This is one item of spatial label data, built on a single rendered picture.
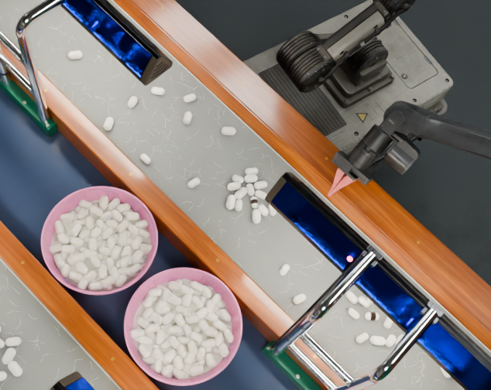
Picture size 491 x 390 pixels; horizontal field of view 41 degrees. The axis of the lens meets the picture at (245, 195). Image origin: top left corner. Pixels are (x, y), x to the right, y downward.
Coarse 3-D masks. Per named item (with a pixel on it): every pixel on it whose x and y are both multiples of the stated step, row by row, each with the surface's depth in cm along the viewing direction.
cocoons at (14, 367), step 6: (0, 330) 143; (0, 342) 142; (6, 342) 142; (12, 342) 142; (18, 342) 142; (12, 348) 142; (6, 354) 141; (12, 354) 141; (6, 360) 140; (12, 366) 140; (18, 366) 141; (0, 372) 140; (12, 372) 140; (18, 372) 140; (0, 378) 139
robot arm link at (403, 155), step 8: (392, 112) 148; (400, 112) 147; (384, 120) 149; (392, 120) 148; (400, 120) 148; (384, 128) 150; (392, 128) 149; (400, 136) 151; (400, 144) 151; (408, 144) 151; (392, 152) 152; (400, 152) 151; (408, 152) 151; (416, 152) 151; (392, 160) 152; (400, 160) 151; (408, 160) 151; (400, 168) 152; (408, 168) 151
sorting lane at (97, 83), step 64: (0, 0) 177; (64, 64) 173; (128, 128) 168; (192, 128) 171; (192, 192) 164; (256, 256) 160; (320, 256) 162; (384, 256) 165; (320, 320) 156; (384, 320) 158; (384, 384) 152; (448, 384) 154
